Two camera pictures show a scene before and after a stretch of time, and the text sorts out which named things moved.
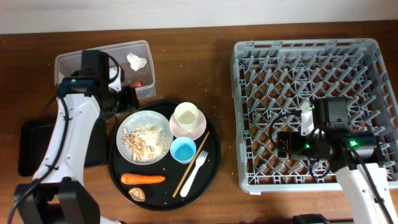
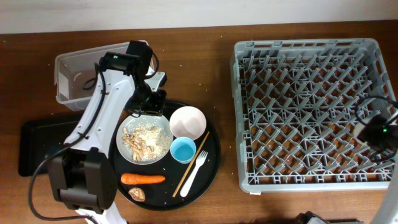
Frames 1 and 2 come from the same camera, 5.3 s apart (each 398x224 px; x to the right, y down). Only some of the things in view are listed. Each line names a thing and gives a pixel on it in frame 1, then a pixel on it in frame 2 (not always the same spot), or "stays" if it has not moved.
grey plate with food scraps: (144, 137) stays
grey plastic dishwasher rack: (271, 79) stays
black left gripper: (131, 100) -> (156, 108)
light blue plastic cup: (183, 149) stays
